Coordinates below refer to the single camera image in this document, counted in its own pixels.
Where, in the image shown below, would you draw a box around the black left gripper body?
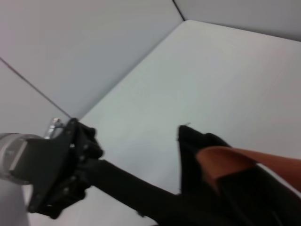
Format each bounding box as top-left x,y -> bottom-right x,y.
9,117 -> 79,219

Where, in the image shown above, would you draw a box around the black food bag brown handles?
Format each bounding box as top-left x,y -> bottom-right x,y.
90,124 -> 301,226

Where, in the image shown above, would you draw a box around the left gripper cable with connector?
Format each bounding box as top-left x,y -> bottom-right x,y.
44,117 -> 64,140

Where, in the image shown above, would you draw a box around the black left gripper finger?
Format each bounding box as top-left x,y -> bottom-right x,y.
54,162 -> 94,218
72,122 -> 105,163

